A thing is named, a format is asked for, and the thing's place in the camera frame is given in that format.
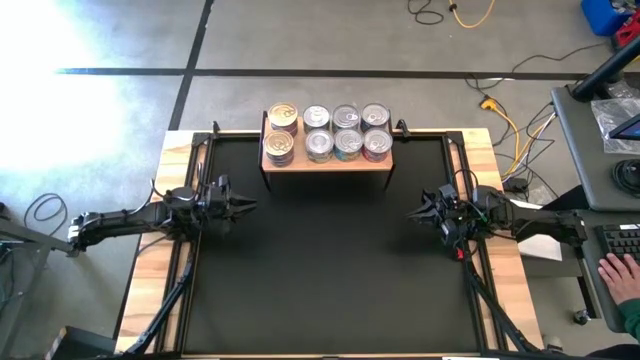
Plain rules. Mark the person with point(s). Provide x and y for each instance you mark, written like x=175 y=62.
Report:
x=615 y=353

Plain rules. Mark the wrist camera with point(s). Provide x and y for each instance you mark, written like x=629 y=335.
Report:
x=450 y=233
x=223 y=182

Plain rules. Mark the teal label can silver lid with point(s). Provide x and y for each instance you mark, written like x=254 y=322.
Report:
x=348 y=158
x=348 y=142

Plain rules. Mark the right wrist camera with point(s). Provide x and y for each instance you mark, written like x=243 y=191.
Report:
x=450 y=233

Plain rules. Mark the red container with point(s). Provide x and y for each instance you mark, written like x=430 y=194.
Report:
x=631 y=34

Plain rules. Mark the grey metal stand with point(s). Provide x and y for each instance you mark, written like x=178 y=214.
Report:
x=30 y=232

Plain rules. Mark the black diagonal frame strut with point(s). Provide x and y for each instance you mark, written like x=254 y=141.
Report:
x=500 y=312
x=160 y=312

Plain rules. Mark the green label can silver lid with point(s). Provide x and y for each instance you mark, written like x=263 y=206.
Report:
x=316 y=117

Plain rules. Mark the person's hand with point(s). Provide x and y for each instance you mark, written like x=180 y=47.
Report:
x=620 y=277

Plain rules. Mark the black monitor pole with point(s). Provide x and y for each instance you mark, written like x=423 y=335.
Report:
x=605 y=70

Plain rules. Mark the black keyboard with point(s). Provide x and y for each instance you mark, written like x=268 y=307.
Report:
x=622 y=240

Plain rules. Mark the red label can silver lid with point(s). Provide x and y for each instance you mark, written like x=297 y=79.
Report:
x=377 y=142
x=377 y=159

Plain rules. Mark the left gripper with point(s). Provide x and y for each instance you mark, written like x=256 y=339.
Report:
x=216 y=202

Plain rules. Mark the black box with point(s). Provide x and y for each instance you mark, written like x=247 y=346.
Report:
x=82 y=345

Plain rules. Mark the person's forearm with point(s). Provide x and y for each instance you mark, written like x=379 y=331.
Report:
x=632 y=320

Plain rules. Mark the black table mat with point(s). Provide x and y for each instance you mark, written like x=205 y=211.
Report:
x=320 y=280

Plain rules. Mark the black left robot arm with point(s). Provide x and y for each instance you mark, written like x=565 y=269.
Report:
x=120 y=220

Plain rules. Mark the black table clamp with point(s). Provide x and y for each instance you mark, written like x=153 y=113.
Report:
x=216 y=127
x=401 y=127

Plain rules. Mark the red lit switch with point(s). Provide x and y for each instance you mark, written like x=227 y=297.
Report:
x=459 y=254

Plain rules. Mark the grey keyboard desk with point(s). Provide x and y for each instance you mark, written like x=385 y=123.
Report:
x=595 y=280

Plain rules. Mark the Bumble Bee can matte lid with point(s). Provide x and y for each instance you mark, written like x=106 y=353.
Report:
x=319 y=142
x=320 y=159

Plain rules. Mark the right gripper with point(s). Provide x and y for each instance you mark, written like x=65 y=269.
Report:
x=445 y=210

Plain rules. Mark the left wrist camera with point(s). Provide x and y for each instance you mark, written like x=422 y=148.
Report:
x=223 y=182

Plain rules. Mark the black desk bar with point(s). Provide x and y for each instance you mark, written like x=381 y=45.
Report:
x=567 y=199

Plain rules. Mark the white paper sheet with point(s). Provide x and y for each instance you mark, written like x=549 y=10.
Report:
x=542 y=247

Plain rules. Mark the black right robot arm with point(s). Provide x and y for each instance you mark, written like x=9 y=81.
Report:
x=530 y=220

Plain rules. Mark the blue label can silver lid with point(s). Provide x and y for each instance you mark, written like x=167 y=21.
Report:
x=375 y=115

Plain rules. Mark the wooden shelf black metal frame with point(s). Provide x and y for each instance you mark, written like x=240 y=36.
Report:
x=300 y=161

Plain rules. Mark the black caster wheel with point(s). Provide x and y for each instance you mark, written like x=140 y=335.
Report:
x=581 y=317

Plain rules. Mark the clear plastic bag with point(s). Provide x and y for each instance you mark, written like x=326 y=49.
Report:
x=607 y=115

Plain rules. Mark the blue plastic bin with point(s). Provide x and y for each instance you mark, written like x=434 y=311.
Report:
x=600 y=15

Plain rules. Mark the blue yellow label can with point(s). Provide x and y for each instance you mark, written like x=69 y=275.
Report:
x=346 y=116

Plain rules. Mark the blue lit screen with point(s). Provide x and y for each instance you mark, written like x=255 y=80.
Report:
x=631 y=129

